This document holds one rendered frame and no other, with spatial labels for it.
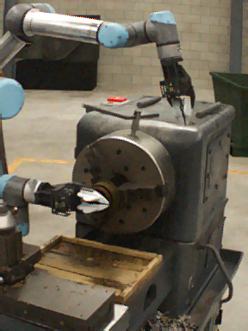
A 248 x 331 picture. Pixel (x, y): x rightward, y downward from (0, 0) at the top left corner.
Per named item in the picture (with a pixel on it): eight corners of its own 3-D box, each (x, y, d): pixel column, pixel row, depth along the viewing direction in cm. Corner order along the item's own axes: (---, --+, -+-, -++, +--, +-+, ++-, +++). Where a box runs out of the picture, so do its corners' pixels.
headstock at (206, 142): (130, 177, 259) (133, 92, 248) (232, 193, 241) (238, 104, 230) (67, 221, 206) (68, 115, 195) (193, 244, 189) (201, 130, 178)
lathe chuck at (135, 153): (77, 206, 195) (93, 119, 185) (161, 239, 186) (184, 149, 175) (64, 215, 187) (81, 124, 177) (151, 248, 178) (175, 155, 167)
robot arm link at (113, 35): (-7, 3, 172) (124, 19, 153) (13, 2, 181) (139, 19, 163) (-11, 35, 175) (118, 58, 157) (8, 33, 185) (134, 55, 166)
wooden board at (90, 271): (58, 244, 186) (58, 233, 185) (162, 265, 172) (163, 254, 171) (11, 278, 159) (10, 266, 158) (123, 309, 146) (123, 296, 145)
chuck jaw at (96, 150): (108, 179, 181) (90, 146, 181) (121, 172, 179) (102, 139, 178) (93, 189, 171) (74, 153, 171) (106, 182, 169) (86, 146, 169)
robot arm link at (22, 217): (20, 224, 184) (18, 193, 181) (34, 236, 176) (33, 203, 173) (-1, 227, 180) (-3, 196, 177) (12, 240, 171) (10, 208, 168)
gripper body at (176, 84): (162, 100, 169) (153, 61, 167) (170, 96, 176) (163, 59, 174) (185, 96, 165) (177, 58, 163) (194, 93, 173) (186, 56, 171)
